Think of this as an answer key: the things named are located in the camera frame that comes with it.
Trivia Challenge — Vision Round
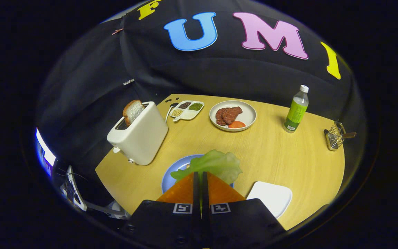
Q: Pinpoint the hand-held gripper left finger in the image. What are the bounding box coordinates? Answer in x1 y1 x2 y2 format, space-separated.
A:
123 172 202 249

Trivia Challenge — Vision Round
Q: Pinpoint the brown meat slice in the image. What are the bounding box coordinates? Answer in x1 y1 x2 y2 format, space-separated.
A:
216 108 229 126
222 107 243 125

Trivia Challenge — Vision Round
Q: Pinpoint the black backdrop cloth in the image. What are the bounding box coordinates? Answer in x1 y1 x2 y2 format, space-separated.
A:
35 0 365 208

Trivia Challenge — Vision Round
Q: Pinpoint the brown crust bread slice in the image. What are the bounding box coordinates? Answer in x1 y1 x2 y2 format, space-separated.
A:
123 100 145 126

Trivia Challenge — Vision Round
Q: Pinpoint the wire basket with wooden handle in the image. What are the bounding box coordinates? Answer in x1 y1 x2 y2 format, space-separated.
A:
324 121 357 151

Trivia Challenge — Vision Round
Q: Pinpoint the white toaster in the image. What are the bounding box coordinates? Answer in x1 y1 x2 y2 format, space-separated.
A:
107 101 169 166

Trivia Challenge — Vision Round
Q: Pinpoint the bright monitor screen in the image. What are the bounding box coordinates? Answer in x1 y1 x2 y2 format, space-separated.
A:
35 128 57 177

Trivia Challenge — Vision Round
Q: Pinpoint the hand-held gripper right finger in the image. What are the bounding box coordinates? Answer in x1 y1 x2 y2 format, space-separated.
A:
202 172 286 249

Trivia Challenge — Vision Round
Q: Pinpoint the blue round plate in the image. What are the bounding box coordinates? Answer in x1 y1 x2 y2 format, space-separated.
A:
161 154 236 194

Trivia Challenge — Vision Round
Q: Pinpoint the white metal stand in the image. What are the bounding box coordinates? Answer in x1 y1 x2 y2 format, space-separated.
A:
59 165 130 220

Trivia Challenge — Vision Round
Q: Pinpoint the white sectioned dish with beans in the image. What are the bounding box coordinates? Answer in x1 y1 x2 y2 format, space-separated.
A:
169 100 205 122

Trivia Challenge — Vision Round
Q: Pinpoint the white toaster cable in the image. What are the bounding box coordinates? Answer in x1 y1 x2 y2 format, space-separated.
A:
165 103 179 123

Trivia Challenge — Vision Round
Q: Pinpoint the white square plate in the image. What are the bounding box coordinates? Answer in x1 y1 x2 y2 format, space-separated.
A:
246 181 293 219

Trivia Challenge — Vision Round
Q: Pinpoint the cream round plate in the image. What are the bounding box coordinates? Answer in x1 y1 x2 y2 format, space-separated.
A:
209 100 257 132

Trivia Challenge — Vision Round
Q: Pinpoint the green lettuce leaf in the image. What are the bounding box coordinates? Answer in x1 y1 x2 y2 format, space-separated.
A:
170 149 243 184

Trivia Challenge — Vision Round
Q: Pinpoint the green label drink bottle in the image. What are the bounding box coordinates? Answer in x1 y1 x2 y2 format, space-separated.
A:
283 85 310 133

